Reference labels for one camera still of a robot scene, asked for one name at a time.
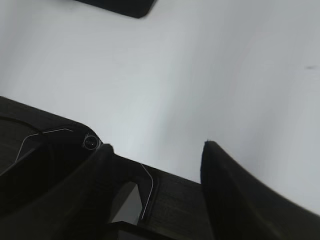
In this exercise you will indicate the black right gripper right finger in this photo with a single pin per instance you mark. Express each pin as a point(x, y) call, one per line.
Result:
point(240, 207)

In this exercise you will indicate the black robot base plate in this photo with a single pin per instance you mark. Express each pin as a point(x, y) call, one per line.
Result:
point(130, 201)

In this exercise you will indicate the dark flat object corner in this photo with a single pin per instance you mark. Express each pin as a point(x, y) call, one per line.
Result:
point(130, 8)

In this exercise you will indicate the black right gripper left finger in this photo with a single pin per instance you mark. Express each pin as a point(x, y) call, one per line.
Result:
point(46, 217)

